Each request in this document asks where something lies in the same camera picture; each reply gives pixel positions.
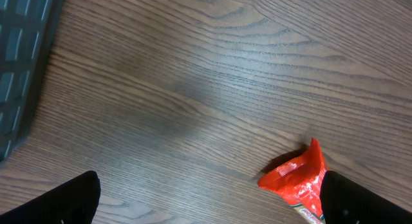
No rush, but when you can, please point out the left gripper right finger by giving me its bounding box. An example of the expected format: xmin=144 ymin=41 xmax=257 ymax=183
xmin=320 ymin=171 xmax=411 ymax=224

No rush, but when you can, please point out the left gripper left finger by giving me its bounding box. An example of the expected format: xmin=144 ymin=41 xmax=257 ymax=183
xmin=1 ymin=171 xmax=101 ymax=224

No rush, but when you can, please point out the long orange pasta packet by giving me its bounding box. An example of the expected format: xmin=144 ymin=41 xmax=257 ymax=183
xmin=257 ymin=138 xmax=328 ymax=224

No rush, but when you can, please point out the grey plastic mesh basket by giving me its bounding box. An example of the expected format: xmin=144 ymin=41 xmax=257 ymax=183
xmin=1 ymin=0 xmax=64 ymax=163

